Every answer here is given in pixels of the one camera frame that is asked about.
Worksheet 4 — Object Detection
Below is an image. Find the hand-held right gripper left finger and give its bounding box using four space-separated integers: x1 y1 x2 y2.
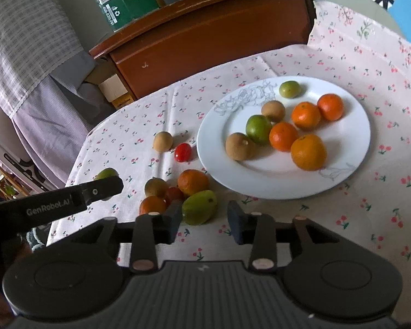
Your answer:
71 200 184 274

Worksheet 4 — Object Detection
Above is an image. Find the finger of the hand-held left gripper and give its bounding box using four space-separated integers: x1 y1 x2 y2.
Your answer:
80 176 124 206

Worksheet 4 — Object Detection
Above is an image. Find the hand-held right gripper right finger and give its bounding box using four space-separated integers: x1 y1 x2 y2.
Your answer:
227 200 339 274

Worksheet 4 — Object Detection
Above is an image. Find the round green jujube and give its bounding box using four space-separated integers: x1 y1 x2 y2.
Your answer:
93 167 120 202
246 115 273 145

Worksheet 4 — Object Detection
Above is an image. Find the red cherry tomato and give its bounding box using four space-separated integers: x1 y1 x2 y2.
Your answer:
174 143 192 163
164 187 184 206

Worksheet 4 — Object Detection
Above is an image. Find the elongated green jujube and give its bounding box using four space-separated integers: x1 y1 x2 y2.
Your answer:
181 190 217 226

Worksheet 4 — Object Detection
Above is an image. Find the orange mandarin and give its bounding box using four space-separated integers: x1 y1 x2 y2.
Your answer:
177 169 210 197
290 134 327 171
291 102 321 131
317 93 345 121
269 121 299 152
139 195 167 216

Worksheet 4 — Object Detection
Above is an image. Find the brown longan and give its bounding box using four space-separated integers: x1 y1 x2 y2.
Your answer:
261 100 286 123
144 177 169 198
153 131 174 152
225 132 256 161

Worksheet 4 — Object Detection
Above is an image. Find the white plate with grey flowers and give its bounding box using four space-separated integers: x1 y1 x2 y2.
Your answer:
196 76 370 200

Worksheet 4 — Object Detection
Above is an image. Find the small green jujube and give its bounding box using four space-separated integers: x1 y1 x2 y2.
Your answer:
279 80 302 99

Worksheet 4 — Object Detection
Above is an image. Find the lilac cloth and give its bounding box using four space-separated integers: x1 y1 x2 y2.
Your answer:
12 75 93 189

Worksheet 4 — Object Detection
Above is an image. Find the yellow box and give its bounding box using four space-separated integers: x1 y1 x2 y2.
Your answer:
111 92 136 110

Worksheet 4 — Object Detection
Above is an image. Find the open cardboard box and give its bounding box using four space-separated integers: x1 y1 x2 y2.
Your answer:
85 65 129 103

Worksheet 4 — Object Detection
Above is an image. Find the plain grey cloth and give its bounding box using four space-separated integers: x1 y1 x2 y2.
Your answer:
50 50 117 127

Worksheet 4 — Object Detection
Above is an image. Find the cherry print cloth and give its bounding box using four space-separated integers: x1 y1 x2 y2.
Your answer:
46 1 411 329

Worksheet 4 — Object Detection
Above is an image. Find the checked grey cloth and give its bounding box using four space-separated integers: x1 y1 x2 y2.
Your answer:
0 0 83 117

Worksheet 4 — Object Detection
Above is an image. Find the brown wooden cabinet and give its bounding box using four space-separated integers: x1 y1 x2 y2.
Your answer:
89 0 317 101

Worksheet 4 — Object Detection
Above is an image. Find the blue printed blanket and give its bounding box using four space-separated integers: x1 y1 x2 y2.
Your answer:
317 0 411 47

